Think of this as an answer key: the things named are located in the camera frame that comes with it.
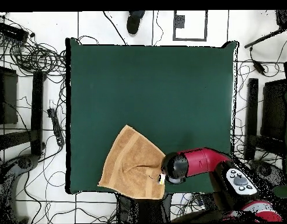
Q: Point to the tan terry towel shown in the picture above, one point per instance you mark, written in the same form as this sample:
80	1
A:
134	163

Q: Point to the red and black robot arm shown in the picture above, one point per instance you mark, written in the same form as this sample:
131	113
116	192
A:
204	161

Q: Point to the dark green table cloth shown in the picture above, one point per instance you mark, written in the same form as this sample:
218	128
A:
145	81

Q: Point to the black power strip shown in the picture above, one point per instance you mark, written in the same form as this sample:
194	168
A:
56	127

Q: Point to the black floor box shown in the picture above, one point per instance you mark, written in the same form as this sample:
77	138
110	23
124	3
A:
207	200

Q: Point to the grey office chair base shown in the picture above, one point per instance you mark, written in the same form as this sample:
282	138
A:
22	163
270	173

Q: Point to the black power adapter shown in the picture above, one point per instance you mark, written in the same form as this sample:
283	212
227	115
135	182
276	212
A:
259	67

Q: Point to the black tripod leg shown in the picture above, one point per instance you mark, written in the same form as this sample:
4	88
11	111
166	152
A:
264	38

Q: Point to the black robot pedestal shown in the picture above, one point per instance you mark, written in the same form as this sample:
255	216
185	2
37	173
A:
145	210

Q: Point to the black stand frame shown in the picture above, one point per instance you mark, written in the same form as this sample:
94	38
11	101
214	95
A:
37	112
252	112

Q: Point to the grey square floor frame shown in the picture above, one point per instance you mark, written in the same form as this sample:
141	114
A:
206	25

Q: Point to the black network switch box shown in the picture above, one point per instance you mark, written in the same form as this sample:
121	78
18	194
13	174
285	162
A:
12	31

